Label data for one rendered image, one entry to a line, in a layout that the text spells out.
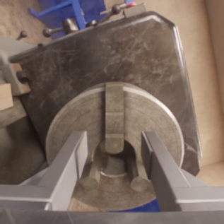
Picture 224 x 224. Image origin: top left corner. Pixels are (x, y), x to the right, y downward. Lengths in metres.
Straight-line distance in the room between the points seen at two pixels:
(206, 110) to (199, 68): 1.05
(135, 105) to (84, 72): 0.24
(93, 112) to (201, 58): 4.05
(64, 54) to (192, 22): 3.89
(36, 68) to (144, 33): 0.31
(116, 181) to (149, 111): 0.15
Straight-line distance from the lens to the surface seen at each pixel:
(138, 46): 0.46
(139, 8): 0.52
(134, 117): 0.26
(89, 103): 0.26
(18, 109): 0.53
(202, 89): 4.31
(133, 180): 0.27
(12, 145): 0.66
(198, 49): 4.22
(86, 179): 0.27
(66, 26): 0.56
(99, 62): 0.46
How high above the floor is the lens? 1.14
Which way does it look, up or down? 5 degrees down
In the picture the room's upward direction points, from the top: 73 degrees clockwise
